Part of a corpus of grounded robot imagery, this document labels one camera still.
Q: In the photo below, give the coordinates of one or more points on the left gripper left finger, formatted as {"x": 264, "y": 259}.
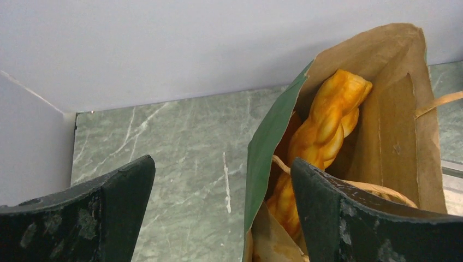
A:
{"x": 97, "y": 220}

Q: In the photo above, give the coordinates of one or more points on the green paper bag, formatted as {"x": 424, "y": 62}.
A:
{"x": 392, "y": 153}

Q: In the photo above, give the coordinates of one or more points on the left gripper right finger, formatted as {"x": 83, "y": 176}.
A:
{"x": 341, "y": 222}

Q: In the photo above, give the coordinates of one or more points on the braided fake bread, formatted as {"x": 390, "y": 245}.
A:
{"x": 333, "y": 115}

